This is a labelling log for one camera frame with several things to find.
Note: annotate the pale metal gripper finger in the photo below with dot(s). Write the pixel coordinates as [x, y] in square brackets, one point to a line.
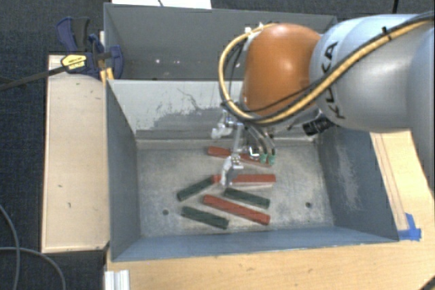
[225, 173]
[235, 166]

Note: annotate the red-brown flat block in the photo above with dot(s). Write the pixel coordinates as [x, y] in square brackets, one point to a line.
[238, 208]
[217, 151]
[255, 179]

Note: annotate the dark green flat block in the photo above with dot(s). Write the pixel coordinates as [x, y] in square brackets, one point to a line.
[195, 188]
[246, 197]
[205, 217]

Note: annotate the grey metal bin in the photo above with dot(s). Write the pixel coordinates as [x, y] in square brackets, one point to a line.
[176, 159]

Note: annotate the pale wood flat board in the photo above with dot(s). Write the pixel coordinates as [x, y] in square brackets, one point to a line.
[74, 163]

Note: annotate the black cylinder on white bracket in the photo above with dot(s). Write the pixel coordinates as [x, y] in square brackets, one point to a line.
[317, 127]

